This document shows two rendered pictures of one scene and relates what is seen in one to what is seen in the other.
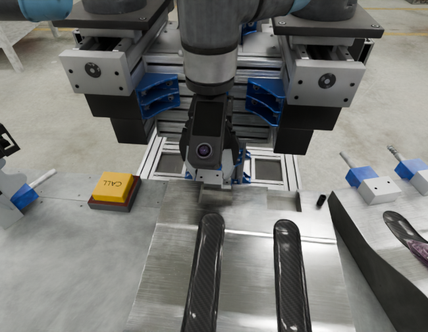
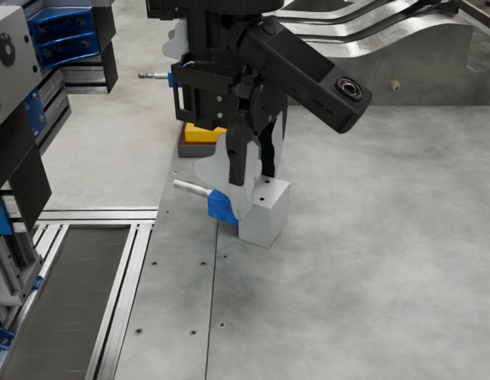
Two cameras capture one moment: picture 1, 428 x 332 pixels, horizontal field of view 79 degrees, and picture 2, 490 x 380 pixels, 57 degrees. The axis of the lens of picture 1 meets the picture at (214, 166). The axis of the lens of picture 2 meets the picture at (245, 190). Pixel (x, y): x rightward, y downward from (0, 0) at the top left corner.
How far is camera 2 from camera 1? 0.84 m
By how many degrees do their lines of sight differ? 69
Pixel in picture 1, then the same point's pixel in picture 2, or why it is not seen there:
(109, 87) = (26, 77)
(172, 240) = not seen: hidden behind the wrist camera
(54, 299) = (353, 151)
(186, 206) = not seen: hidden behind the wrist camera
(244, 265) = (303, 29)
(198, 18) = not seen: outside the picture
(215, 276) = (315, 38)
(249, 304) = (329, 29)
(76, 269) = (318, 147)
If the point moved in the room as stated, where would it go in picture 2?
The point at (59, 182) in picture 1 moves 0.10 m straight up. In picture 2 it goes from (185, 200) to (177, 125)
